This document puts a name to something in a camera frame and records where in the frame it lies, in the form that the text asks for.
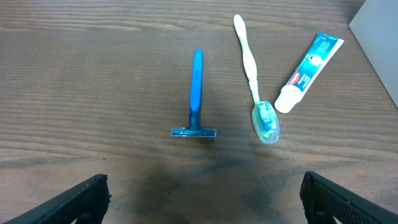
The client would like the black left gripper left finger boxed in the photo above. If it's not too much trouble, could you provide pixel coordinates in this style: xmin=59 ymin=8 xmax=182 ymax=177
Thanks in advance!
xmin=7 ymin=174 xmax=111 ymax=224

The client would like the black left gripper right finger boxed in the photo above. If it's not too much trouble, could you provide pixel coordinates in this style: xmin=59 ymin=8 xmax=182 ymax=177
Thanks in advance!
xmin=300 ymin=171 xmax=397 ymax=224

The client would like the white cardboard box container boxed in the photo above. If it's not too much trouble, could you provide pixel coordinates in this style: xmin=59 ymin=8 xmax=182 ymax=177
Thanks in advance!
xmin=348 ymin=0 xmax=397 ymax=104

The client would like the green white toothbrush with cap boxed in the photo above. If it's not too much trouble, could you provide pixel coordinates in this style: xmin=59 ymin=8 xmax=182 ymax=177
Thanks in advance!
xmin=233 ymin=14 xmax=280 ymax=144

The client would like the blue disposable razor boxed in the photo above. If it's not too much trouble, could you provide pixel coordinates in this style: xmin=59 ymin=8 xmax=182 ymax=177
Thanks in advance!
xmin=171 ymin=49 xmax=216 ymax=138

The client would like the teal white toothpaste tube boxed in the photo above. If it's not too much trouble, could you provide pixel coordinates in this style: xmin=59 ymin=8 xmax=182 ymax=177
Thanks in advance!
xmin=274 ymin=32 xmax=345 ymax=113

